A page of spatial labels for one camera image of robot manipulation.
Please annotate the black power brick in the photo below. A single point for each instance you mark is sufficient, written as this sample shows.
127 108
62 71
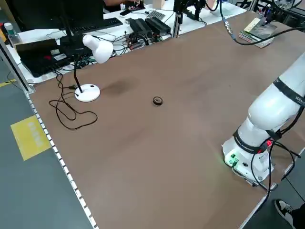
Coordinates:
140 27
158 25

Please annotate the person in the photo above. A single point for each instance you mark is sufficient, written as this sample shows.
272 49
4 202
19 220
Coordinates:
299 217
112 4

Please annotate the black laptop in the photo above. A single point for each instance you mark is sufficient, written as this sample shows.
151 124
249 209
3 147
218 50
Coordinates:
35 59

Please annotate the clear plastic bottle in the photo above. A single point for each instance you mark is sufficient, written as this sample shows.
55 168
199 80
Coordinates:
10 35

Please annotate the black phone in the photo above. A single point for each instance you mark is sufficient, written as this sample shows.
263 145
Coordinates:
124 12

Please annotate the dark book with hand cover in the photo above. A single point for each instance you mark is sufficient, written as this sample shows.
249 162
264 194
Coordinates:
264 29

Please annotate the black computer monitor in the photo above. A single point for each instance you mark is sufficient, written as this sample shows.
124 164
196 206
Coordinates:
47 14

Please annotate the person's black white shoe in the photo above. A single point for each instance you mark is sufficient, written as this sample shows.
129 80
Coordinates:
283 211

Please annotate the yellow floor sticker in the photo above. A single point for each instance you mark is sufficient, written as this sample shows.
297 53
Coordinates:
31 138

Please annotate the green and white book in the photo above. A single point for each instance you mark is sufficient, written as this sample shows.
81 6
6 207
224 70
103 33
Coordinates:
247 37

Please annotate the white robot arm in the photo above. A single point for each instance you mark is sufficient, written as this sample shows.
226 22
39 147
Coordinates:
267 109

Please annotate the black keyboard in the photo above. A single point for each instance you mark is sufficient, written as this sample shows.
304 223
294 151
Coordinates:
100 25

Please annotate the black perforated pad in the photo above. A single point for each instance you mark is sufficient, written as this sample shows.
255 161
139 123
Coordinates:
156 14

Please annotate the white desk lamp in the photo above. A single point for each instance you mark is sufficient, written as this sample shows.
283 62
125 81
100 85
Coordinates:
102 50

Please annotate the black power strip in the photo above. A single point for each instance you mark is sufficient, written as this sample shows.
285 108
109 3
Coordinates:
190 14

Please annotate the wooden box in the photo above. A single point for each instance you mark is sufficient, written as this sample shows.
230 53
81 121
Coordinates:
158 3

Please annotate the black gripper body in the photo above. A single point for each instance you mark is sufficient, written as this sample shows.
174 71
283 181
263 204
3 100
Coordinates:
269 10

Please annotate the aluminium frame post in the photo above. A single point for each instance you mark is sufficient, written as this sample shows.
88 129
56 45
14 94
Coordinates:
177 23

